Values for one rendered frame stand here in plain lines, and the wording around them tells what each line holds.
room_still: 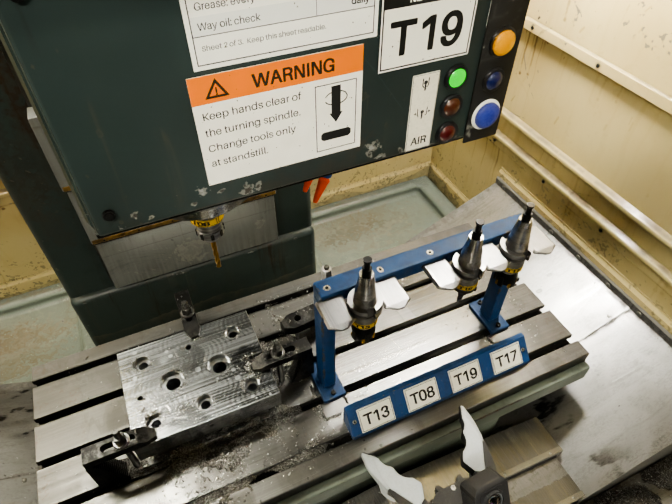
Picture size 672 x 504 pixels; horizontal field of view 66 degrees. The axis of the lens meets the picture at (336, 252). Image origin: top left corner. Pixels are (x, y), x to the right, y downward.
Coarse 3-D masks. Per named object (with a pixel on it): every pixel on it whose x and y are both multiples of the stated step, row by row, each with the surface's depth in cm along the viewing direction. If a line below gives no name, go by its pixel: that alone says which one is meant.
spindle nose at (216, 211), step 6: (246, 198) 70; (228, 204) 67; (234, 204) 68; (204, 210) 66; (210, 210) 66; (216, 210) 66; (222, 210) 67; (228, 210) 68; (180, 216) 66; (186, 216) 66; (192, 216) 66; (198, 216) 66; (204, 216) 66; (210, 216) 67; (216, 216) 67
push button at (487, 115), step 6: (492, 102) 56; (480, 108) 55; (486, 108) 55; (492, 108) 55; (498, 108) 56; (480, 114) 55; (486, 114) 56; (492, 114) 56; (498, 114) 57; (480, 120) 56; (486, 120) 56; (492, 120) 57; (480, 126) 57; (486, 126) 57
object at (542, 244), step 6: (534, 228) 105; (534, 234) 104; (540, 234) 104; (534, 240) 103; (540, 240) 103; (546, 240) 103; (534, 246) 102; (540, 246) 102; (546, 246) 102; (552, 246) 102; (534, 252) 101; (540, 252) 101; (546, 252) 101
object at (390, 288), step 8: (384, 280) 96; (392, 280) 96; (376, 288) 94; (384, 288) 94; (392, 288) 94; (400, 288) 94; (384, 296) 93; (392, 296) 93; (400, 296) 93; (408, 296) 93; (384, 304) 92; (392, 304) 92; (400, 304) 92
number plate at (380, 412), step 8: (384, 400) 107; (360, 408) 106; (368, 408) 106; (376, 408) 107; (384, 408) 107; (392, 408) 108; (360, 416) 106; (368, 416) 106; (376, 416) 107; (384, 416) 108; (392, 416) 108; (360, 424) 106; (368, 424) 106; (376, 424) 107
